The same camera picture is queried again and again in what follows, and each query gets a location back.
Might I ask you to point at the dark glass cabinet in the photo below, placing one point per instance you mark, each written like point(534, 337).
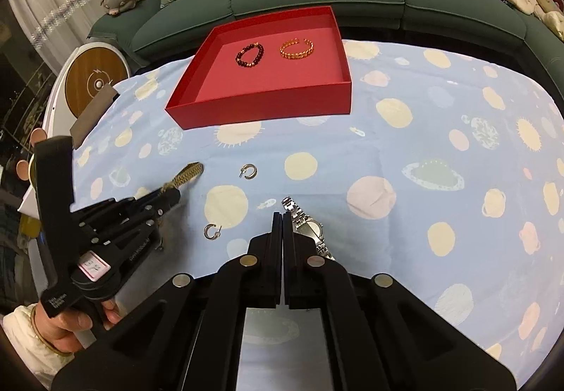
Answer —
point(17, 87)

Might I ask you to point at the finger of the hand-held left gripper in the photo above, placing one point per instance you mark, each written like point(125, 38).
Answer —
point(136, 232)
point(132, 208)

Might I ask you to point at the red tray box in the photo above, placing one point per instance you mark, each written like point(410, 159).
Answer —
point(264, 78)

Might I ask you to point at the gold bangle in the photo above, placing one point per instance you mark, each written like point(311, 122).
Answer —
point(36, 331)

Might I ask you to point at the person's left hand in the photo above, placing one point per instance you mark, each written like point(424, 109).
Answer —
point(66, 327)

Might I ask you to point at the metal hoop earring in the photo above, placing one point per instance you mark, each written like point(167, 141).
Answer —
point(254, 175)
point(207, 233)

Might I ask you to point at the white curtain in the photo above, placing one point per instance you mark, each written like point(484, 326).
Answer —
point(48, 7)

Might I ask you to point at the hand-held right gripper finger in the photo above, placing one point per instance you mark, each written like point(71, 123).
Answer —
point(277, 241)
point(287, 241)

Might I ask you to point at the person's left forearm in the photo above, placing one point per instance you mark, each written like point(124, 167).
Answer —
point(22, 338)

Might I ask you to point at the cream quilted cushion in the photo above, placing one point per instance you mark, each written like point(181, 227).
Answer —
point(553, 25)

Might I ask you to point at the round wooden white device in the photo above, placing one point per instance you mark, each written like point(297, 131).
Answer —
point(88, 73)

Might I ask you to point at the brown pouch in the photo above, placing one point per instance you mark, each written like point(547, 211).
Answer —
point(94, 113)

